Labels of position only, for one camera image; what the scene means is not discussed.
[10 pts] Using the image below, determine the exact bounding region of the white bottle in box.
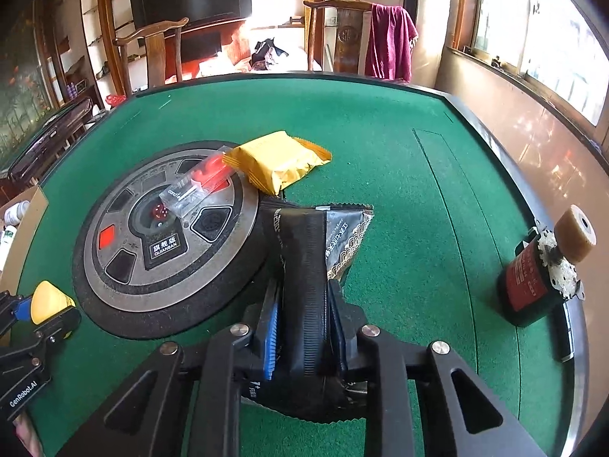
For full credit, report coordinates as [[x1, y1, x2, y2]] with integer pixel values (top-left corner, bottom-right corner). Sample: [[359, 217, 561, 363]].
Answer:
[[3, 200, 30, 227]]

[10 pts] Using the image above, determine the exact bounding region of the floral painting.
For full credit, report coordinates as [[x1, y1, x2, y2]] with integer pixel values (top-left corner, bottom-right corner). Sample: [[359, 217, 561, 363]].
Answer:
[[0, 7, 52, 166]]

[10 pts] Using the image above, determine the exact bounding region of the dark glossy side table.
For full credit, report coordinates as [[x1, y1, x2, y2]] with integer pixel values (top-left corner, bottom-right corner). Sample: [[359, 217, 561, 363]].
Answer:
[[4, 96, 94, 186]]

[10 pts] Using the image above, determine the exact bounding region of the wooden chair left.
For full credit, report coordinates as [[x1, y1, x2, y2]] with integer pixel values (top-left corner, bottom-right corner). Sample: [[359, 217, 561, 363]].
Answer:
[[113, 18, 189, 98]]

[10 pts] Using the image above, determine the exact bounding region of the round mahjong table centre console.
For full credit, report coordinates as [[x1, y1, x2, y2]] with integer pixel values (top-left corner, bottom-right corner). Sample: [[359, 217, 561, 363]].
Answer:
[[72, 141, 269, 339]]

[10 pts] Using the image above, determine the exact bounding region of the magenta cloth on chair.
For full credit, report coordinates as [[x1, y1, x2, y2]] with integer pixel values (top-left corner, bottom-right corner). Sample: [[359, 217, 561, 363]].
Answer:
[[364, 4, 418, 83]]

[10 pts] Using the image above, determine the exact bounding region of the wooden chair right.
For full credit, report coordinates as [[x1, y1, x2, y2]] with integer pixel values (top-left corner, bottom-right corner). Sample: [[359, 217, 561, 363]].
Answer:
[[303, 0, 373, 74]]

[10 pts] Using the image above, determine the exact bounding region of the yellow snack packet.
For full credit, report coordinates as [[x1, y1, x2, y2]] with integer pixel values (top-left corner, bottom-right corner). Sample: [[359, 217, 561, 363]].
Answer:
[[223, 131, 332, 196]]

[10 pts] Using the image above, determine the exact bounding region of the dark clothes pile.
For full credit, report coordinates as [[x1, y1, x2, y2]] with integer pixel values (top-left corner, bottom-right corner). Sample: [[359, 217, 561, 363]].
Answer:
[[250, 38, 289, 71]]

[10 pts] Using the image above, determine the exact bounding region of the brown roller with white gear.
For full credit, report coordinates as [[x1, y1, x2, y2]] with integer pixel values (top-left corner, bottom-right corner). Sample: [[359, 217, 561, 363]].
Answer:
[[537, 204, 596, 302]]

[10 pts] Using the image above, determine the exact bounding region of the clear bag with red item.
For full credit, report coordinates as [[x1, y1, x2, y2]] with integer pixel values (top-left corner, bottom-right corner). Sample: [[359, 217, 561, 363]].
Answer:
[[159, 151, 234, 219]]

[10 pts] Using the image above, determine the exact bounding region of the black snack bag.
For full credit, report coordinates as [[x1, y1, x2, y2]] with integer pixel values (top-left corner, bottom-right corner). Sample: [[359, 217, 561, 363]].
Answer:
[[242, 198, 374, 424]]

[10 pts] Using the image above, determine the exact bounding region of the wooden chair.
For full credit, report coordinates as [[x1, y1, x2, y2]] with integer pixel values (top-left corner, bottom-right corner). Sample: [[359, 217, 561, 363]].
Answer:
[[303, 0, 373, 74], [113, 18, 189, 98]]

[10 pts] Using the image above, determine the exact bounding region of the person's left hand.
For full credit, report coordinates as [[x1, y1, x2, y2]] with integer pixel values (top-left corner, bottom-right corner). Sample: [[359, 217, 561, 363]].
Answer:
[[13, 413, 45, 457]]

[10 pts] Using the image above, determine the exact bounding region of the wooden shelving unit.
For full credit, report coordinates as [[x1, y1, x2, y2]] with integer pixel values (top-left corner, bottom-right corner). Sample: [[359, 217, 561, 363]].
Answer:
[[51, 0, 135, 109]]

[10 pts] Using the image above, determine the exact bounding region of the red plastic item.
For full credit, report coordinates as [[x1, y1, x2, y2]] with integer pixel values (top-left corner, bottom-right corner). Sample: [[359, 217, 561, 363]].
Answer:
[[105, 94, 127, 109]]

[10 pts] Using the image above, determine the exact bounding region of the red black canister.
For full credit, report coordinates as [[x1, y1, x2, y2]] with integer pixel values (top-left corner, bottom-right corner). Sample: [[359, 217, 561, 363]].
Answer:
[[497, 231, 564, 327]]

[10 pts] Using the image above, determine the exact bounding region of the cardboard box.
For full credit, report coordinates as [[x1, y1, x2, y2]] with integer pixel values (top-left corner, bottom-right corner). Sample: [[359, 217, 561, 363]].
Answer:
[[1, 186, 48, 295]]

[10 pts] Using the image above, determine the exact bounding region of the white green tube in box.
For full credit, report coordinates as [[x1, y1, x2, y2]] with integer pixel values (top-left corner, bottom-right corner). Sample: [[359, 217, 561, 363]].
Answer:
[[0, 225, 16, 271]]

